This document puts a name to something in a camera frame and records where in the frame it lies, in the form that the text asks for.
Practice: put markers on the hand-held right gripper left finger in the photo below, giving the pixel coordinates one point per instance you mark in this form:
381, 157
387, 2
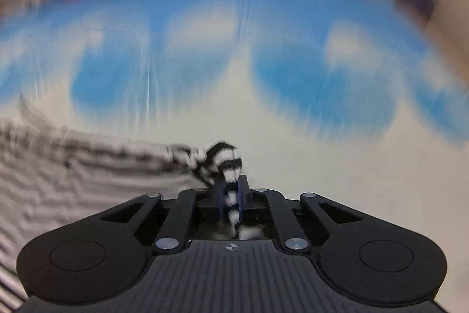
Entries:
220, 201

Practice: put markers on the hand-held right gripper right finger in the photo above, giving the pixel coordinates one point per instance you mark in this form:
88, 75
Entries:
242, 201

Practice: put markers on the striped hooded shirt white vest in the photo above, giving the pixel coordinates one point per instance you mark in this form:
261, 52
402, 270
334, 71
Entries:
91, 170

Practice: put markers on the blue patterned bed sheet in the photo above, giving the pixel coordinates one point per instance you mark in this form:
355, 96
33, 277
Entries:
256, 41

